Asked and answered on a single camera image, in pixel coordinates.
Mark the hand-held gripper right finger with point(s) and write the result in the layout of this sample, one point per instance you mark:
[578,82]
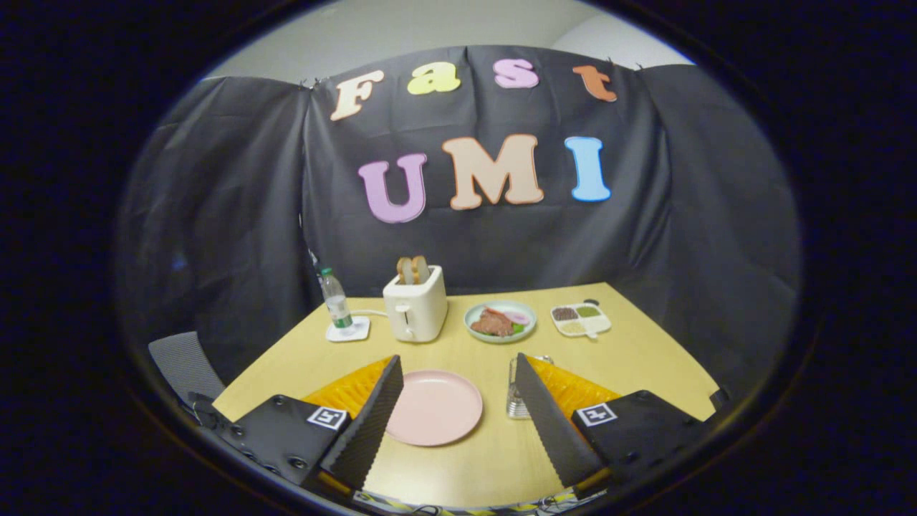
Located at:
[548,423]

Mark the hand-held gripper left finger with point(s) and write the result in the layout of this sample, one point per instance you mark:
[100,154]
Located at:
[367,430]

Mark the pink plate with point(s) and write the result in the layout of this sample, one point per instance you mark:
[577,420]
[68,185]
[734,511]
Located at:
[437,408]

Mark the light green plate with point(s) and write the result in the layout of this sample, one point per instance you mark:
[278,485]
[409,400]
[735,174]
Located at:
[501,340]

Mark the white square coaster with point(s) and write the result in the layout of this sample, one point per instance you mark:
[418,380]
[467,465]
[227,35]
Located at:
[358,331]

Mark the beige seeds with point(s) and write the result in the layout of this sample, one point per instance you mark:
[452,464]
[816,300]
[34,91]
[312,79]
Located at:
[574,327]

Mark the white divided condiment dish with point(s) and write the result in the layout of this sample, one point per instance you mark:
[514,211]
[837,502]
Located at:
[600,326]

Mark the dark brown seeds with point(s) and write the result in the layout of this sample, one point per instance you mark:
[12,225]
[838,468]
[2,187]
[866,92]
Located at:
[565,313]

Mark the pink onion slice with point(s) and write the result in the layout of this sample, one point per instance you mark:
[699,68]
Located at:
[517,316]

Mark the brown meat slices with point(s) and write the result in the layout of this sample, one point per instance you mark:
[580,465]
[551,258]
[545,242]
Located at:
[493,325]

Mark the green powder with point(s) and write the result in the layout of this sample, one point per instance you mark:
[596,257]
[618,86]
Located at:
[589,311]

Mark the clear plastic water bottle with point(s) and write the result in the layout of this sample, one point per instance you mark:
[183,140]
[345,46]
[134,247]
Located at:
[337,304]

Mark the cream white toaster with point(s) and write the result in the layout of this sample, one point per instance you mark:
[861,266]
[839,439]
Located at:
[423,308]

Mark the toasted bread slice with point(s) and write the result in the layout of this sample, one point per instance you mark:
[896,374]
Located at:
[405,271]
[421,269]

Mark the black chair armrest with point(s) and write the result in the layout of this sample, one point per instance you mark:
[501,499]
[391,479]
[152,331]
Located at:
[720,398]

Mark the grey mesh chair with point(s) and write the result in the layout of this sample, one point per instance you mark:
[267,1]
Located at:
[183,365]

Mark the black backdrop cloth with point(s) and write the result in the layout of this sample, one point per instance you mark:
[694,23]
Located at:
[680,215]

